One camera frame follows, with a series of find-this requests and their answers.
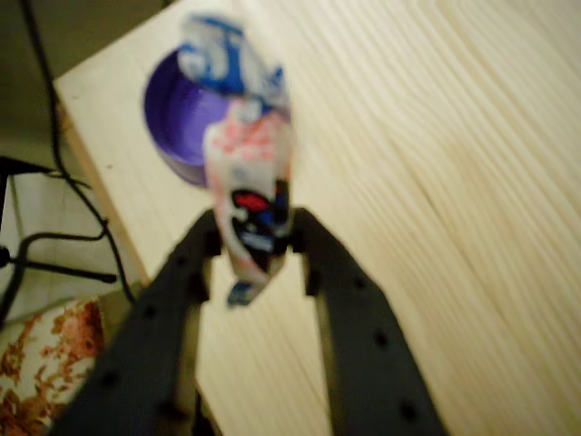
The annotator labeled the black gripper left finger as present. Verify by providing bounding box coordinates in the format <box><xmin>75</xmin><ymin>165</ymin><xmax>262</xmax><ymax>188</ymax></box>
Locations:
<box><xmin>47</xmin><ymin>207</ymin><xmax>224</xmax><ymax>436</ymax></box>

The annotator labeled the floral patterned cloth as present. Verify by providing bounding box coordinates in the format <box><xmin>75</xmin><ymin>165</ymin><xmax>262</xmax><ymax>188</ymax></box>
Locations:
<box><xmin>0</xmin><ymin>298</ymin><xmax>106</xmax><ymax>436</ymax></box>

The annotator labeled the candy white blue red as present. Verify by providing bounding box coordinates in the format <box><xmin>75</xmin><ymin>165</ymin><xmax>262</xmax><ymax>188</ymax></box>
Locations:
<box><xmin>175</xmin><ymin>9</ymin><xmax>297</xmax><ymax>311</ymax></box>

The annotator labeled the purple bowl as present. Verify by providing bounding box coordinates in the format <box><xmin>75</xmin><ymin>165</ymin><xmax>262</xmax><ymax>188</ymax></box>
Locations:
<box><xmin>143</xmin><ymin>47</ymin><xmax>228</xmax><ymax>188</ymax></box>

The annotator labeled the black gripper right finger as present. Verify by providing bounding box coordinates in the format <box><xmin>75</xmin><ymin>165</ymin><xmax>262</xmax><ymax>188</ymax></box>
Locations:
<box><xmin>288</xmin><ymin>205</ymin><xmax>451</xmax><ymax>436</ymax></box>

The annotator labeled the black camera cable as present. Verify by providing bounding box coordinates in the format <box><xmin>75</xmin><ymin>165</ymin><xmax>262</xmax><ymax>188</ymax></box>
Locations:
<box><xmin>18</xmin><ymin>0</ymin><xmax>138</xmax><ymax>304</ymax></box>

